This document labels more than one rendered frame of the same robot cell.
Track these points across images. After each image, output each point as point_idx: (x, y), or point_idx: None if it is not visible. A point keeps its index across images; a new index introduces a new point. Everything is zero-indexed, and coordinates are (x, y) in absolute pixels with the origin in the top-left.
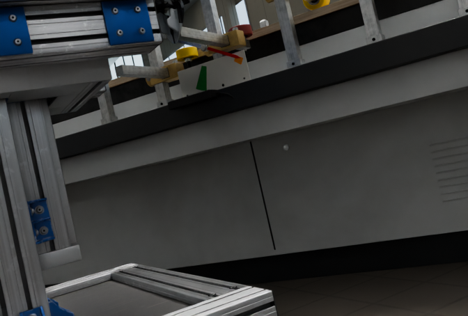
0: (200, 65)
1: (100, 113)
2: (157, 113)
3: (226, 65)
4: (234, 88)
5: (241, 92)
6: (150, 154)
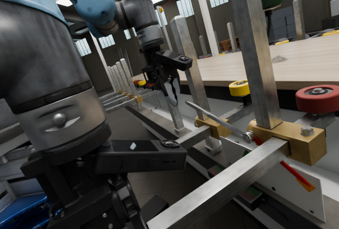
0: (243, 147)
1: (188, 97)
2: (205, 158)
3: (281, 174)
4: (290, 213)
5: (301, 227)
6: (207, 170)
